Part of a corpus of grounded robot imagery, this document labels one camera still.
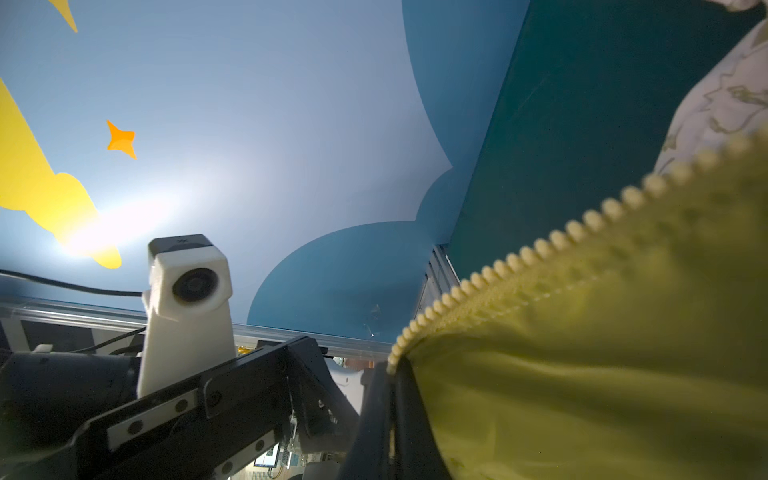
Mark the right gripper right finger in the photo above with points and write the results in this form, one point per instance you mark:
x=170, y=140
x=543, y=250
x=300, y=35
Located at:
x=420, y=426

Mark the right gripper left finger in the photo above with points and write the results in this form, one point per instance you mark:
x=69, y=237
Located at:
x=369, y=455

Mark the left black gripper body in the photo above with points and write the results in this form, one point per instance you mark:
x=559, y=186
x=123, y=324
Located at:
x=79, y=416

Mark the cream green-lined hooded jacket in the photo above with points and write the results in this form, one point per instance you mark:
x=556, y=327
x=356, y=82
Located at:
x=632, y=344

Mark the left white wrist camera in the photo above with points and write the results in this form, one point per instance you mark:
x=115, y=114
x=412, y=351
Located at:
x=189, y=326

